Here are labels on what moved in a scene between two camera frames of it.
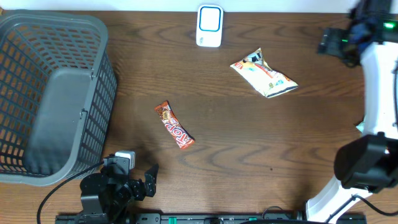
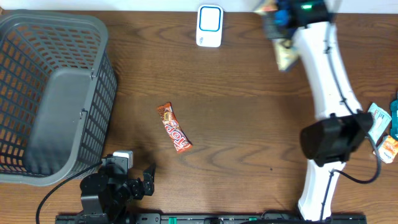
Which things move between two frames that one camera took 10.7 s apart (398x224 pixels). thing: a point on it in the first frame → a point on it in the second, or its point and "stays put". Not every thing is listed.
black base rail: [205, 218] stays put
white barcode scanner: [209, 25] stays put
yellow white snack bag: [270, 82] → [286, 53]
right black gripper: [328, 44] → [277, 30]
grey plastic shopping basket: [58, 95] stays put
